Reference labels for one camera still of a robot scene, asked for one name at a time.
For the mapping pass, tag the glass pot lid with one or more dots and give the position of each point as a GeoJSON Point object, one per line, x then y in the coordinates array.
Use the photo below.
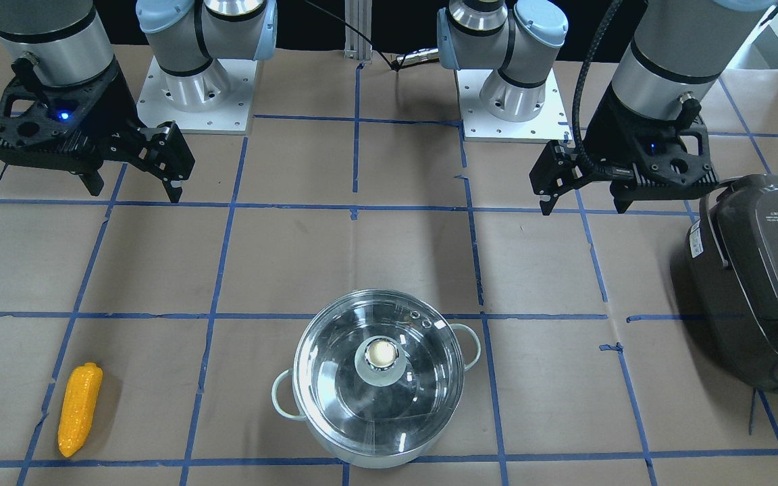
{"type": "Point", "coordinates": [378, 371]}

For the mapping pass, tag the yellow toy corn cob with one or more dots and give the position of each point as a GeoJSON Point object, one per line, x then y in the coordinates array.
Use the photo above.
{"type": "Point", "coordinates": [78, 408]}

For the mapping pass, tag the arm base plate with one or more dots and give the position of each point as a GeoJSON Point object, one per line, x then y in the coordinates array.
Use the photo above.
{"type": "Point", "coordinates": [495, 111]}
{"type": "Point", "coordinates": [217, 101]}

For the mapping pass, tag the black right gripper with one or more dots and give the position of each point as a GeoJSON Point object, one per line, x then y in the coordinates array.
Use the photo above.
{"type": "Point", "coordinates": [113, 102]}

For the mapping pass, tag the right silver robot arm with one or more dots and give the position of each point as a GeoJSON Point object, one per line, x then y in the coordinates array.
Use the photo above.
{"type": "Point", "coordinates": [186, 37]}

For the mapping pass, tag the aluminium frame post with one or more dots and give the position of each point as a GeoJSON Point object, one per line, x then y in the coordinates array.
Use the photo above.
{"type": "Point", "coordinates": [357, 44]}

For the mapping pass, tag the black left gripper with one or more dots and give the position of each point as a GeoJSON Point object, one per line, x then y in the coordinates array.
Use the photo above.
{"type": "Point", "coordinates": [610, 128]}

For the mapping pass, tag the pale green electric pot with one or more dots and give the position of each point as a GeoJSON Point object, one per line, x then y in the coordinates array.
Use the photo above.
{"type": "Point", "coordinates": [377, 378]}

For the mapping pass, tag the dark grey rice cooker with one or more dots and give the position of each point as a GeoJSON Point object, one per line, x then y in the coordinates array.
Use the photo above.
{"type": "Point", "coordinates": [733, 259]}

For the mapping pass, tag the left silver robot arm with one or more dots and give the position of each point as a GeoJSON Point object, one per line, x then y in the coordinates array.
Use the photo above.
{"type": "Point", "coordinates": [679, 47]}

